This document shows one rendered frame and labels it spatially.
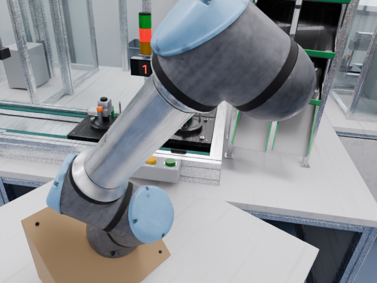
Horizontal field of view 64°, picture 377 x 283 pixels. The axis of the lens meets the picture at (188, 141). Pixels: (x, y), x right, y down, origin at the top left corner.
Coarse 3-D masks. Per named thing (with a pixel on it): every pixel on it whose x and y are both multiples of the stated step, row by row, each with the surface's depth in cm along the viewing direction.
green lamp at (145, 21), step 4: (140, 16) 116; (144, 16) 115; (148, 16) 116; (140, 20) 117; (144, 20) 116; (148, 20) 117; (140, 24) 117; (144, 24) 117; (148, 24) 117; (140, 28) 118; (144, 28) 118; (148, 28) 118
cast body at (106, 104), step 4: (100, 100) 124; (104, 100) 124; (108, 100) 125; (100, 104) 124; (104, 104) 124; (108, 104) 125; (104, 108) 125; (108, 108) 125; (112, 108) 130; (104, 112) 124; (108, 112) 126; (104, 116) 125
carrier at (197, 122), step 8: (192, 120) 134; (200, 120) 134; (208, 120) 139; (184, 128) 126; (192, 128) 128; (200, 128) 129; (208, 128) 133; (176, 136) 125; (184, 136) 125; (192, 136) 126; (208, 136) 126; (192, 144) 123; (200, 144) 122; (208, 144) 122
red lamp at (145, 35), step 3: (141, 30) 118; (144, 30) 118; (147, 30) 118; (150, 30) 119; (141, 33) 119; (144, 33) 119; (147, 33) 119; (150, 33) 120; (141, 36) 120; (144, 36) 119; (147, 36) 119; (150, 36) 121; (141, 39) 120; (144, 39) 120; (147, 39) 120; (150, 39) 121
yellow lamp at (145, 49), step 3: (141, 42) 121; (144, 42) 120; (147, 42) 121; (141, 45) 121; (144, 45) 121; (147, 45) 121; (150, 45) 122; (141, 48) 122; (144, 48) 122; (147, 48) 122; (150, 48) 123; (141, 51) 123; (144, 51) 122; (147, 51) 122; (150, 51) 123; (144, 54) 123; (147, 54) 123
